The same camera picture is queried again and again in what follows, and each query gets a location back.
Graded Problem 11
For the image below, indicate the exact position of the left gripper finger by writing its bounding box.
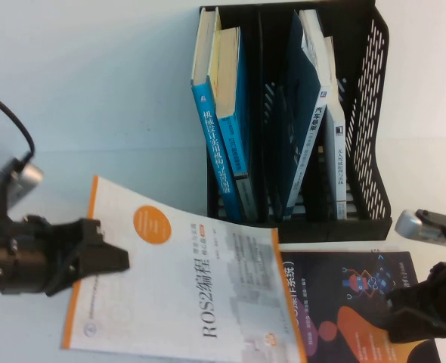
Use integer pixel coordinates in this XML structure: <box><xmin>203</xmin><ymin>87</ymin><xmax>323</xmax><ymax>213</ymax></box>
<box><xmin>77</xmin><ymin>218</ymin><xmax>107</xmax><ymax>245</ymax></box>
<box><xmin>62</xmin><ymin>244</ymin><xmax>129</xmax><ymax>292</ymax></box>

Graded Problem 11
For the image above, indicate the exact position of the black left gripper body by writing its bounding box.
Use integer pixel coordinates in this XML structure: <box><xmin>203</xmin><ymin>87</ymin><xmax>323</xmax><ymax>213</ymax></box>
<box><xmin>20</xmin><ymin>216</ymin><xmax>86</xmax><ymax>296</ymax></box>

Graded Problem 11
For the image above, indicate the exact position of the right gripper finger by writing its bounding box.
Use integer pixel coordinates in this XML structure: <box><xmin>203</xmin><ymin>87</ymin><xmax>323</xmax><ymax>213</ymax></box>
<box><xmin>388</xmin><ymin>308</ymin><xmax>446</xmax><ymax>343</ymax></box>
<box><xmin>387</xmin><ymin>271</ymin><xmax>435</xmax><ymax>309</ymax></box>

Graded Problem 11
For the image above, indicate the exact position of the white orange ROS2 book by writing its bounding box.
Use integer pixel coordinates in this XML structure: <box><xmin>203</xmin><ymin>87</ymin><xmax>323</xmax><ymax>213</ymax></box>
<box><xmin>59</xmin><ymin>174</ymin><xmax>309</xmax><ymax>363</ymax></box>

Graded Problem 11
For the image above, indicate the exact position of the dark colourful robot book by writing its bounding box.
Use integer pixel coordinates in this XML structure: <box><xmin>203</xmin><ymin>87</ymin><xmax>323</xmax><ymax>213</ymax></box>
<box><xmin>277</xmin><ymin>249</ymin><xmax>441</xmax><ymax>363</ymax></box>

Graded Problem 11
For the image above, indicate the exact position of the black plastic book stand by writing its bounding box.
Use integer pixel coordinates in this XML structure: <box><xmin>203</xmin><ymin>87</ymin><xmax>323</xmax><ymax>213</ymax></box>
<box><xmin>198</xmin><ymin>0</ymin><xmax>394</xmax><ymax>245</ymax></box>

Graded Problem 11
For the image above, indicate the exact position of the thick blue hardcover book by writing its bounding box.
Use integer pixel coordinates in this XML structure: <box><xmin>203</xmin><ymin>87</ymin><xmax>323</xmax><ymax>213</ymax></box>
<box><xmin>190</xmin><ymin>7</ymin><xmax>245</xmax><ymax>224</ymax></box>

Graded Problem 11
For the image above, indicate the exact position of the thin white spine book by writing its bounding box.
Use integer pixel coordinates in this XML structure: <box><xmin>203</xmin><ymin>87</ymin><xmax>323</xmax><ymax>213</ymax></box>
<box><xmin>323</xmin><ymin>36</ymin><xmax>348</xmax><ymax>220</ymax></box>

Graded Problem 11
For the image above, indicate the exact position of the blue DTC paperback book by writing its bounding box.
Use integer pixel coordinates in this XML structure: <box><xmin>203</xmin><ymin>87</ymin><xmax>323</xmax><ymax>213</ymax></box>
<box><xmin>207</xmin><ymin>26</ymin><xmax>260</xmax><ymax>222</ymax></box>

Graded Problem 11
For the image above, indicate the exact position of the teal cover white spine book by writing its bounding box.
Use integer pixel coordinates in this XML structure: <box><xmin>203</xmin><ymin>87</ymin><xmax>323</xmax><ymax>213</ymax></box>
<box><xmin>274</xmin><ymin>9</ymin><xmax>333</xmax><ymax>222</ymax></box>

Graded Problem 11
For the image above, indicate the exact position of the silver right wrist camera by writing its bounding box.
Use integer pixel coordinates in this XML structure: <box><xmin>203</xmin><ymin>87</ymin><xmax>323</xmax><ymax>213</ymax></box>
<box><xmin>395</xmin><ymin>209</ymin><xmax>446</xmax><ymax>247</ymax></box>

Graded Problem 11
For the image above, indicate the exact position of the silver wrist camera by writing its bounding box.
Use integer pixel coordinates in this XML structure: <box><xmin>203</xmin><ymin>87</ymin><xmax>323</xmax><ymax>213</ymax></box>
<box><xmin>395</xmin><ymin>209</ymin><xmax>446</xmax><ymax>247</ymax></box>
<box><xmin>0</xmin><ymin>158</ymin><xmax>45</xmax><ymax>208</ymax></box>

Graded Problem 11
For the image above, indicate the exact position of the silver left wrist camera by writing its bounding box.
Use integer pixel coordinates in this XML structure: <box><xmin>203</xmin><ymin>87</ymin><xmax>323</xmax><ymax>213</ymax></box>
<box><xmin>0</xmin><ymin>158</ymin><xmax>45</xmax><ymax>208</ymax></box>

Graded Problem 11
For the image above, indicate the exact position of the black left camera cable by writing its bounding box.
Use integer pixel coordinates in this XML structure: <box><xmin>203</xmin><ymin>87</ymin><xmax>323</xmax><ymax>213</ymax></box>
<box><xmin>0</xmin><ymin>87</ymin><xmax>35</xmax><ymax>167</ymax></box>

